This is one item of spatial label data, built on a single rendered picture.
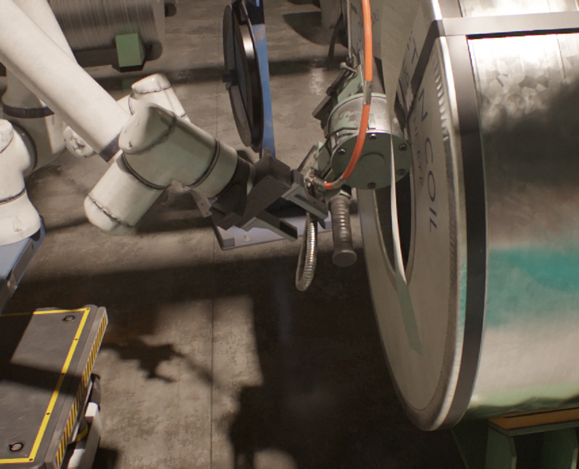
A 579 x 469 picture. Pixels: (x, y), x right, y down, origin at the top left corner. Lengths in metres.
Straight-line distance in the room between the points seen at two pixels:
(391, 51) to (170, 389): 1.75
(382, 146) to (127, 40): 5.35
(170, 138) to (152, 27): 5.49
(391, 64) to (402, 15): 0.05
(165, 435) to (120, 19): 4.74
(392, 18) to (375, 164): 0.57
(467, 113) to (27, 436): 1.20
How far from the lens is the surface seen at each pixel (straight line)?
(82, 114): 1.32
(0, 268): 1.94
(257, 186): 1.22
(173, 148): 1.15
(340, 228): 1.38
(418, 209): 1.52
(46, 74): 1.33
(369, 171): 1.40
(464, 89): 1.25
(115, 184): 1.20
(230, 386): 2.42
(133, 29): 6.64
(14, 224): 2.06
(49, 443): 1.83
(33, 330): 2.26
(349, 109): 1.40
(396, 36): 0.85
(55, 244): 3.56
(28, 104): 2.09
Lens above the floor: 1.42
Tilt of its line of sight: 26 degrees down
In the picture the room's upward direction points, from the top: 4 degrees counter-clockwise
